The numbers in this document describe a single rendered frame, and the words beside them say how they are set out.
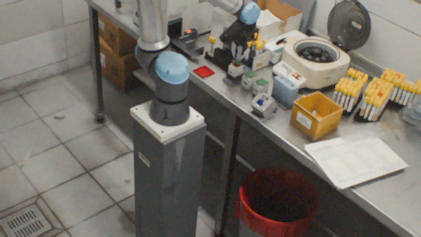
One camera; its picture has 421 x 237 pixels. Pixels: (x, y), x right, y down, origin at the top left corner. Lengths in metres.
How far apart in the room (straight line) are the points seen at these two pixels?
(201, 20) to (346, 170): 1.04
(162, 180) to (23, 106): 1.76
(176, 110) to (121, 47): 1.63
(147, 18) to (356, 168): 0.88
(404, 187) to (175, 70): 0.87
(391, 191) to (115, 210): 1.49
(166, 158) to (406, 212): 0.84
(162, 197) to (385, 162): 0.83
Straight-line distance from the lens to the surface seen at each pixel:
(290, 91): 1.97
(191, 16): 2.36
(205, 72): 2.17
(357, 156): 1.87
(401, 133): 2.08
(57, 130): 3.27
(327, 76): 2.15
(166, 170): 1.89
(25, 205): 2.84
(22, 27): 3.50
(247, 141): 2.78
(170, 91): 1.75
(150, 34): 1.79
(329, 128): 1.93
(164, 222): 2.11
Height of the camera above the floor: 2.06
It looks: 38 degrees down
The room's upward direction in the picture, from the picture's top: 5 degrees clockwise
